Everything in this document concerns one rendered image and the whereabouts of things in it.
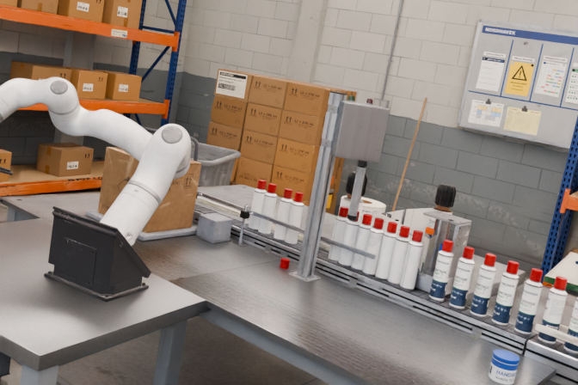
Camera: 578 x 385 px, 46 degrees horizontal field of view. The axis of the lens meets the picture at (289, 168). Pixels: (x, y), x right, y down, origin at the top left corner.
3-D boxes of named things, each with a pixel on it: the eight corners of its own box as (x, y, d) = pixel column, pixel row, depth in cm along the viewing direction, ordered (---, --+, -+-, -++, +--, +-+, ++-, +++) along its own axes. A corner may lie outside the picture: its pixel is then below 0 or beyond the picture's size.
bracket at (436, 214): (471, 223, 240) (472, 220, 240) (458, 225, 232) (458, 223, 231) (436, 212, 248) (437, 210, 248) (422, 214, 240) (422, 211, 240)
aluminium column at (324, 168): (313, 277, 249) (347, 94, 238) (305, 279, 245) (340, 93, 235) (304, 273, 251) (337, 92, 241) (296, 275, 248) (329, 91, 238)
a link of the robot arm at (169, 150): (159, 212, 220) (197, 156, 231) (157, 186, 204) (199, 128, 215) (126, 195, 221) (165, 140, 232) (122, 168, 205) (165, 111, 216)
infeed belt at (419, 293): (534, 345, 216) (538, 333, 216) (525, 351, 210) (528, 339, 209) (181, 206, 315) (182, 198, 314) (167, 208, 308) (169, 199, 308)
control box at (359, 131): (379, 162, 240) (390, 109, 237) (334, 156, 235) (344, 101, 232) (368, 157, 250) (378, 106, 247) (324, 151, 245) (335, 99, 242)
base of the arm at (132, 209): (146, 267, 208) (178, 219, 217) (113, 232, 195) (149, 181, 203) (103, 254, 218) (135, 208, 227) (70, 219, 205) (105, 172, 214)
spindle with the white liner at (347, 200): (359, 243, 289) (373, 174, 284) (348, 246, 282) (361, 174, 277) (342, 237, 294) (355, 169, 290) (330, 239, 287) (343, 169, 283)
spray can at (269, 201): (273, 234, 279) (281, 185, 276) (264, 235, 275) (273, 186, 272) (263, 230, 282) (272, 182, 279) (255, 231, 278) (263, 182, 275)
